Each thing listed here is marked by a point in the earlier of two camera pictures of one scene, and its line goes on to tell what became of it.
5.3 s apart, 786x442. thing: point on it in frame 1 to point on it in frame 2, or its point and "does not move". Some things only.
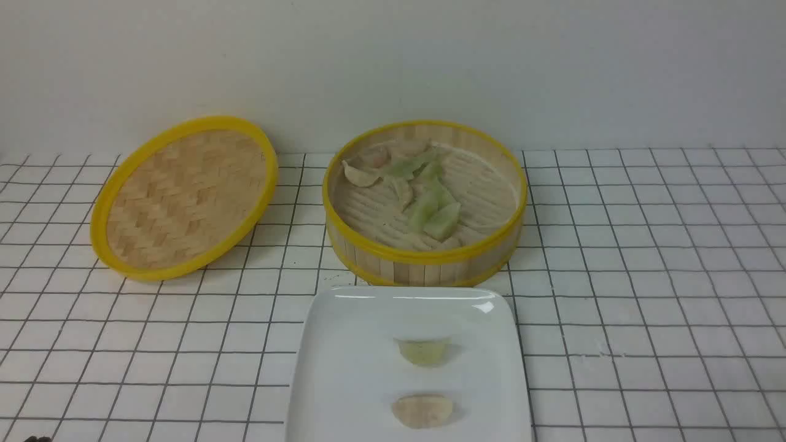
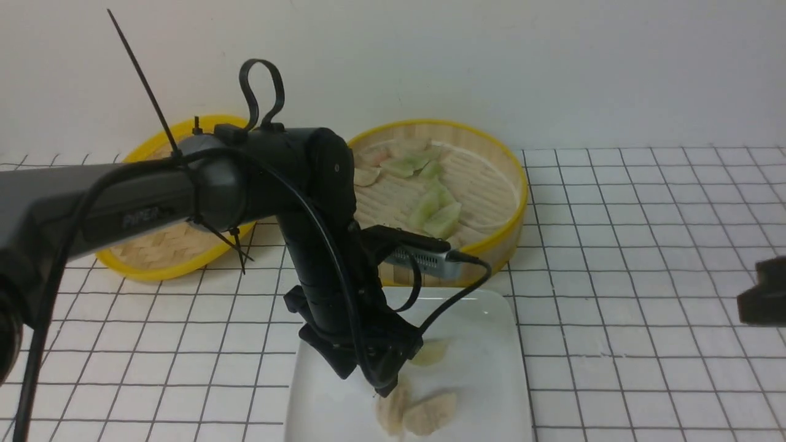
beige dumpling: x=404 y=191 to x=389 y=410
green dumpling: x=443 y=222 does not move
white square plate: x=406 y=364 does not move
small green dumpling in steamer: x=432 y=172 does not move
